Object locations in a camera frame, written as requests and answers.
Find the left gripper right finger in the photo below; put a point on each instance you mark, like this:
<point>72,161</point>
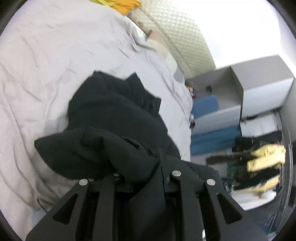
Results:
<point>200,208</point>

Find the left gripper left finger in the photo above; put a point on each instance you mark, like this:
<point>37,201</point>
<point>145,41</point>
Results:
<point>86,212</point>

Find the black puffer jacket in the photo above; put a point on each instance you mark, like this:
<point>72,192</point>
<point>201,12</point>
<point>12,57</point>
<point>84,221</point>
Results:
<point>115,127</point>

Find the blue curtain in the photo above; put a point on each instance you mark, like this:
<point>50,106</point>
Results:
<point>214,141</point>

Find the hanging yellow garment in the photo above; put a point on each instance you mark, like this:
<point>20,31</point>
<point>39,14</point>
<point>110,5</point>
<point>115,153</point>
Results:
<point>266,156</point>

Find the grey white wardrobe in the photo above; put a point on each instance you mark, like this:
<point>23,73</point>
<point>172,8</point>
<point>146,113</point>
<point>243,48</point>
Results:
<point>250,95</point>

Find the blue padded chair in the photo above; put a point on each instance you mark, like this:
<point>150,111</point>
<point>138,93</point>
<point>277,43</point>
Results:
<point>204,106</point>

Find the bottles on bedside shelf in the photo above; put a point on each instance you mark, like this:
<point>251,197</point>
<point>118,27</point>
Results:
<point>192,91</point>

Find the cream quilted headboard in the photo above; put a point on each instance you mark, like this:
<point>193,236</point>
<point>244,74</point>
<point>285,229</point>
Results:
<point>179,31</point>

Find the grey duvet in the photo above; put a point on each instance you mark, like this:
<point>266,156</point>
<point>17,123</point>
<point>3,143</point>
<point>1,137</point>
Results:
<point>48,49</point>

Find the patchwork grey beige pillow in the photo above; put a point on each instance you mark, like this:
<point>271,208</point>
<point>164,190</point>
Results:
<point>157,41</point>

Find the yellow crown pillow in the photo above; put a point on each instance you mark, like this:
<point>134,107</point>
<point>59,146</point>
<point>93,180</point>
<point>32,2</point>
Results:
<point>122,6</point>

